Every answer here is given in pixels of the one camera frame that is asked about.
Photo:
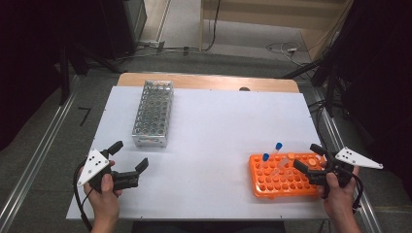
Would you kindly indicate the dark round table grommet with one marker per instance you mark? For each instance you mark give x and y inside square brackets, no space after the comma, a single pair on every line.
[244,89]

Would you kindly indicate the person's left hand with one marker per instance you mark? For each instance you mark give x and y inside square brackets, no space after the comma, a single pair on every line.
[105,202]

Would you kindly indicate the dark curtain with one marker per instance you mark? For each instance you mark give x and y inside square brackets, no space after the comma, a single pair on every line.
[382,81]
[29,64]

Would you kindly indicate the aluminium floor rail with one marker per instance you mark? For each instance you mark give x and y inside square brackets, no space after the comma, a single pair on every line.
[35,155]
[336,136]

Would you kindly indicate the orange plastic test tube rack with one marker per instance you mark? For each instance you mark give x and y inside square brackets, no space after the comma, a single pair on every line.
[278,184]

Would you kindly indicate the blue-capped clear tube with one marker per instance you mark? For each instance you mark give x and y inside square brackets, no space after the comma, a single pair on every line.
[278,146]
[265,157]

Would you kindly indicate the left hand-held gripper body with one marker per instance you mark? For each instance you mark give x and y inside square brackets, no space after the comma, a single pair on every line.
[94,165]

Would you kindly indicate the black metal stand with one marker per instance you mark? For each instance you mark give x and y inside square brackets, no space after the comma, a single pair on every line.
[64,74]
[330,84]

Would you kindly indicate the wooden table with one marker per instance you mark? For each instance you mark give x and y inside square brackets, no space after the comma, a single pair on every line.
[207,81]

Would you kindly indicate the dark cabinet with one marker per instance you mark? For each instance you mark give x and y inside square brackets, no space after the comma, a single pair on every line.
[129,22]

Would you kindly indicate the person's right hand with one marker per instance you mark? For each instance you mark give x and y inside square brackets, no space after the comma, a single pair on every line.
[338,200]

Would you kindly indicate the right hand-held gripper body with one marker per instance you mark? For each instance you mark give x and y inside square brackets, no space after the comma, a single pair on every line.
[353,158]

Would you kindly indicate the power strip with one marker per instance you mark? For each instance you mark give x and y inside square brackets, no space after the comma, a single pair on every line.
[150,43]

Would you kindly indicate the clear tube rack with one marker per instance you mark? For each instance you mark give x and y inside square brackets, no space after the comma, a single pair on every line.
[152,113]

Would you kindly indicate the white table board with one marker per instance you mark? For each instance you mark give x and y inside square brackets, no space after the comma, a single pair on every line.
[210,129]

